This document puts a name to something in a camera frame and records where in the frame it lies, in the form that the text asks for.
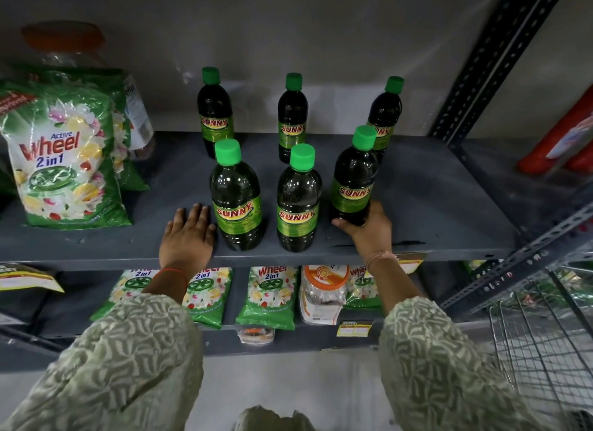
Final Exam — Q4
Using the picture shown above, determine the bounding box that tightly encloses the person's right hand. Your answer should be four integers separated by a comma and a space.
331, 200, 394, 263

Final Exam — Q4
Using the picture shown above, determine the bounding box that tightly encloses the person's left hand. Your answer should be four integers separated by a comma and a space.
159, 203, 217, 279

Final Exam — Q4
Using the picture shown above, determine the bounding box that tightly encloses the green plastic bottle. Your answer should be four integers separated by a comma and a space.
329, 125, 381, 227
209, 138, 266, 253
276, 143, 324, 254

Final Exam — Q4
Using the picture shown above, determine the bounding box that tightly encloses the grey metal shelf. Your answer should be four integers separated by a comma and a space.
0, 130, 523, 272

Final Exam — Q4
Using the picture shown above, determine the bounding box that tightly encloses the row of green bottles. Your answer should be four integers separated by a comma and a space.
196, 66, 405, 164

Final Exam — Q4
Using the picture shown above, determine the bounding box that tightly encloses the person's left forearm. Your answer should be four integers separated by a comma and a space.
0, 268, 205, 431

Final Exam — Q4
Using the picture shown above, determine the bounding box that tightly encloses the person's right forearm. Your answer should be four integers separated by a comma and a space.
368, 257, 549, 431

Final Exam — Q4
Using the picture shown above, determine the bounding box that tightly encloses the red wrist thread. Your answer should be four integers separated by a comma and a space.
153, 267, 189, 284

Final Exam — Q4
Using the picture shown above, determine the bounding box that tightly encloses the yellow white price tag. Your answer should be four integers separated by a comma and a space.
0, 262, 65, 293
397, 252, 427, 275

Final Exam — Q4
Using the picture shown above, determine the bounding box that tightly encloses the clear jar orange label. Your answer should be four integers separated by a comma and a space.
298, 264, 351, 327

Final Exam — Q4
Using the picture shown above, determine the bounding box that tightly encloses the small yellow price tag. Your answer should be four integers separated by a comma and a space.
337, 320, 374, 338

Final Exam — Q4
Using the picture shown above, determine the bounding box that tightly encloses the grey perforated crossbar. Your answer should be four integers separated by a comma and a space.
440, 203, 593, 321

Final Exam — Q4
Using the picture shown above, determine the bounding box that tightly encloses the green patterned garment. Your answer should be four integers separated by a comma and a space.
231, 405, 317, 431

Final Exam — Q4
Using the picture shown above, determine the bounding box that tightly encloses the black perforated upright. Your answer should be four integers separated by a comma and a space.
428, 0, 564, 145

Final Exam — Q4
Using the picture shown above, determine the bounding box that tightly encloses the clear jar orange lid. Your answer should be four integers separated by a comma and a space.
20, 20, 156, 161

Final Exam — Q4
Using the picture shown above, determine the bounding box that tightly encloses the pink wrist bracelet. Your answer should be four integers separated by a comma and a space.
365, 250, 400, 272

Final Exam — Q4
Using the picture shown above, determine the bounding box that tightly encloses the wire shopping basket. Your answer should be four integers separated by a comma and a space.
489, 267, 593, 431

